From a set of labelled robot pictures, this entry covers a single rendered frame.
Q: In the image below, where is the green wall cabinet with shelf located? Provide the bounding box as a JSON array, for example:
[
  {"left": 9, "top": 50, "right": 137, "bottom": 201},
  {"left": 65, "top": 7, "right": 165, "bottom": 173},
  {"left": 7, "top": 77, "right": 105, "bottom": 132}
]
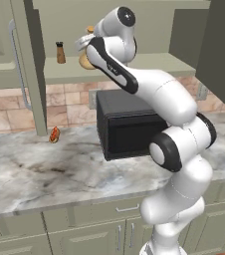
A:
[{"left": 24, "top": 0, "right": 212, "bottom": 86}]

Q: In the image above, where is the open green cabinet door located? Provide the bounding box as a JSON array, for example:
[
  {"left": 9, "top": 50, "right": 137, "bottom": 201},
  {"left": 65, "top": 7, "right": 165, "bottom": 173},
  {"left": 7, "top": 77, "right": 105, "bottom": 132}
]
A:
[
  {"left": 195, "top": 0, "right": 225, "bottom": 116},
  {"left": 10, "top": 0, "right": 49, "bottom": 137}
]

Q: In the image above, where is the red and tan hot dog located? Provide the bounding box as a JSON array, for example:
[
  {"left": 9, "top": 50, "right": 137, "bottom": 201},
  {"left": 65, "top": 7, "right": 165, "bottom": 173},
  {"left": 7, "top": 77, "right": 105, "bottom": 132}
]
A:
[{"left": 48, "top": 126, "right": 62, "bottom": 144}]

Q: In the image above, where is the green base cabinet door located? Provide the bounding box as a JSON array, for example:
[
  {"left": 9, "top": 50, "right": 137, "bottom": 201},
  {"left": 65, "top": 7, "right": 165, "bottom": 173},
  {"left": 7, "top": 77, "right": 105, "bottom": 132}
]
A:
[
  {"left": 183, "top": 198, "right": 225, "bottom": 255},
  {"left": 123, "top": 216, "right": 156, "bottom": 255},
  {"left": 47, "top": 218, "right": 127, "bottom": 255},
  {"left": 0, "top": 233, "right": 53, "bottom": 255}
]

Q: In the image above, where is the long silver cabinet door handle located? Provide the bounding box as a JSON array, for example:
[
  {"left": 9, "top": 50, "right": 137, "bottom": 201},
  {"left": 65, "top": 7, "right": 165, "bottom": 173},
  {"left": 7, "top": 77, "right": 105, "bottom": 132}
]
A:
[{"left": 7, "top": 19, "right": 33, "bottom": 112}]

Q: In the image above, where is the tan oil and vinegar bottle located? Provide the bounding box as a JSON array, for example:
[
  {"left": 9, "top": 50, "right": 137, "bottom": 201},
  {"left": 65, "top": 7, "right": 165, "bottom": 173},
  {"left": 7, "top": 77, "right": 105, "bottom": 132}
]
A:
[{"left": 78, "top": 26, "right": 98, "bottom": 71}]

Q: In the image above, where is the black microwave oven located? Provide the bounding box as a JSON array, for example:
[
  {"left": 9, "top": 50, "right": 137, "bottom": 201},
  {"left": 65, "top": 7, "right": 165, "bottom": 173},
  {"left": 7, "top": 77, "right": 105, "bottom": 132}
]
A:
[{"left": 96, "top": 88, "right": 169, "bottom": 162}]

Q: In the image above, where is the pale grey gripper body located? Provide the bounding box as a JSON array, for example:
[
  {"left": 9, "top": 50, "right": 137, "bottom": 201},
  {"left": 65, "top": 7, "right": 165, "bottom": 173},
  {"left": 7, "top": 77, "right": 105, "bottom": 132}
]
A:
[{"left": 75, "top": 34, "right": 100, "bottom": 52}]

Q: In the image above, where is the grey wall outlet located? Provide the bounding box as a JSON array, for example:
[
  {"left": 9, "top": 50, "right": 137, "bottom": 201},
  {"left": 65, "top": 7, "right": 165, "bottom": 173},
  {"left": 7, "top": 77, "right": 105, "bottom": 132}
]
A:
[
  {"left": 88, "top": 88, "right": 99, "bottom": 111},
  {"left": 196, "top": 82, "right": 209, "bottom": 102}
]

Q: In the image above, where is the silver drawer handle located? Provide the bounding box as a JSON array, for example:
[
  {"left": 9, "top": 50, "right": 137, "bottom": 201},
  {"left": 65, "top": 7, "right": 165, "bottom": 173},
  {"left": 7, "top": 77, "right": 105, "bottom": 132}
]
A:
[{"left": 114, "top": 203, "right": 140, "bottom": 213}]

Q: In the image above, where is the green drawer front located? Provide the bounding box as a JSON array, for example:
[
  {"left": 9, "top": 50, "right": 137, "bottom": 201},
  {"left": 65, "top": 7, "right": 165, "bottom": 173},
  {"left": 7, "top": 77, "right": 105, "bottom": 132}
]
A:
[
  {"left": 72, "top": 195, "right": 146, "bottom": 228},
  {"left": 0, "top": 211, "right": 47, "bottom": 243},
  {"left": 203, "top": 179, "right": 225, "bottom": 204}
]

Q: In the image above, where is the silver base cabinet door handle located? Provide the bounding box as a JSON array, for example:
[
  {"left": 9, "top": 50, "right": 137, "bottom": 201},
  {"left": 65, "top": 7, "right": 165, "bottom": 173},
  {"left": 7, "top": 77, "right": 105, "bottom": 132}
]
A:
[
  {"left": 116, "top": 224, "right": 122, "bottom": 252},
  {"left": 128, "top": 222, "right": 135, "bottom": 249}
]

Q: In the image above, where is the brown shaker with black cap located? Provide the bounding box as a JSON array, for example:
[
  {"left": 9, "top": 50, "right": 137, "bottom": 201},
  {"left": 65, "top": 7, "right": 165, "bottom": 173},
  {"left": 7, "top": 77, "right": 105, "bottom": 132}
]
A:
[{"left": 55, "top": 41, "right": 67, "bottom": 65}]

